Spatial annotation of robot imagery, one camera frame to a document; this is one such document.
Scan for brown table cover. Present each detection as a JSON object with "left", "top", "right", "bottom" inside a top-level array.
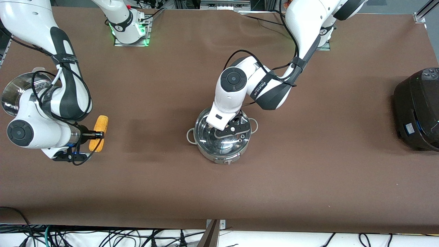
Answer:
[{"left": 0, "top": 6, "right": 439, "bottom": 234}]

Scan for long black table cable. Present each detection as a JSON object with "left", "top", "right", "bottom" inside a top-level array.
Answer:
[{"left": 240, "top": 14, "right": 287, "bottom": 27}]

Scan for steel steamer pot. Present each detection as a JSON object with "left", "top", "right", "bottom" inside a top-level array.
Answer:
[{"left": 1, "top": 67, "right": 64, "bottom": 117}]

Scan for aluminium corner profile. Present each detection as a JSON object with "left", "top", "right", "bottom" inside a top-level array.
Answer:
[{"left": 413, "top": 0, "right": 433, "bottom": 24}]

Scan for steel pot with handles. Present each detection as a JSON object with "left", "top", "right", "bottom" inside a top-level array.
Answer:
[{"left": 186, "top": 107, "right": 258, "bottom": 165}]

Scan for silver table edge bracket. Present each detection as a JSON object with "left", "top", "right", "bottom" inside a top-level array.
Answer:
[{"left": 206, "top": 219, "right": 226, "bottom": 230}]

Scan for black base connector cables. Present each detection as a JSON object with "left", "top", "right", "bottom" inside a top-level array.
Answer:
[{"left": 139, "top": 0, "right": 167, "bottom": 23}]

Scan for black rice cooker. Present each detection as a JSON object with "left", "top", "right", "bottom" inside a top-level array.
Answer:
[{"left": 393, "top": 68, "right": 439, "bottom": 152}]

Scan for yellow corn cob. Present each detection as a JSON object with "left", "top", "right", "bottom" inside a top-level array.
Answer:
[{"left": 89, "top": 115, "right": 109, "bottom": 153}]

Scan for metal frame rail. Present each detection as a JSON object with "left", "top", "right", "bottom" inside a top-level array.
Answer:
[{"left": 200, "top": 0, "right": 251, "bottom": 11}]

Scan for glass lid with knob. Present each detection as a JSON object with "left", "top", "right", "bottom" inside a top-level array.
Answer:
[{"left": 194, "top": 107, "right": 250, "bottom": 155}]

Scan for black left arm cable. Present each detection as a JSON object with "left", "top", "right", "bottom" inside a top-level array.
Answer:
[{"left": 223, "top": 10, "right": 303, "bottom": 86}]

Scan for dark grey pole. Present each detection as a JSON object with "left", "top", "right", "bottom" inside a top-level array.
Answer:
[{"left": 196, "top": 220, "right": 220, "bottom": 247}]

